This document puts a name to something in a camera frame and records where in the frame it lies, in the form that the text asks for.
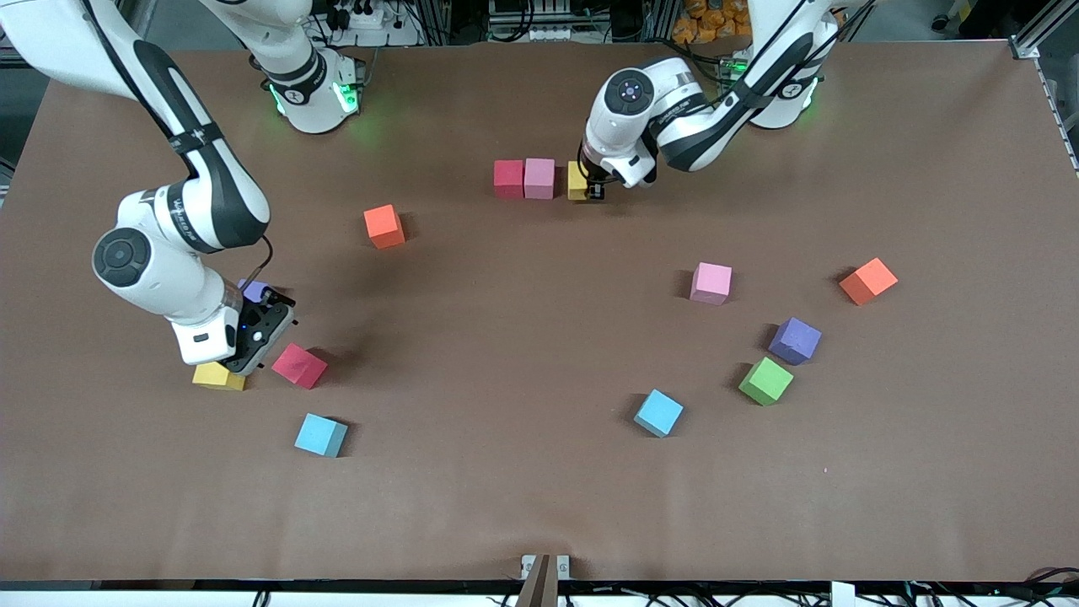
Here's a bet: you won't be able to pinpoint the light pink foam cube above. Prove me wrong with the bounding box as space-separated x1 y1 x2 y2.
690 262 733 306
523 158 557 201

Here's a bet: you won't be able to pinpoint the deep pink foam cube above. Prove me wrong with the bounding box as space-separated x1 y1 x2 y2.
271 342 329 390
493 159 526 201

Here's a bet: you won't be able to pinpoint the cyan foam cube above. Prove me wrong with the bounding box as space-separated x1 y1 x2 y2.
293 412 349 459
633 389 685 438

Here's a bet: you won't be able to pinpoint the metal equipment rack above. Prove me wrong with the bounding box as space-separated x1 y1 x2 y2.
487 0 612 43

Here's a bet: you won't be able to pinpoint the orange foam cube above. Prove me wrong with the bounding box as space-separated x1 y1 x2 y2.
363 204 407 250
839 257 899 307

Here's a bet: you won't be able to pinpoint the orange snack bags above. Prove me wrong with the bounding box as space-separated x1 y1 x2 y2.
670 0 751 43

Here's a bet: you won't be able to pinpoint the green foam cube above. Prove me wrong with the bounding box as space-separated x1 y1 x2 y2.
738 357 795 407

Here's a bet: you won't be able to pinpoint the white table edge strip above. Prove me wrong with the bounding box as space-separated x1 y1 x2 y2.
0 580 1079 607

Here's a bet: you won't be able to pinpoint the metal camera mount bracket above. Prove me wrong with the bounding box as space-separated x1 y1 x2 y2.
520 554 572 607

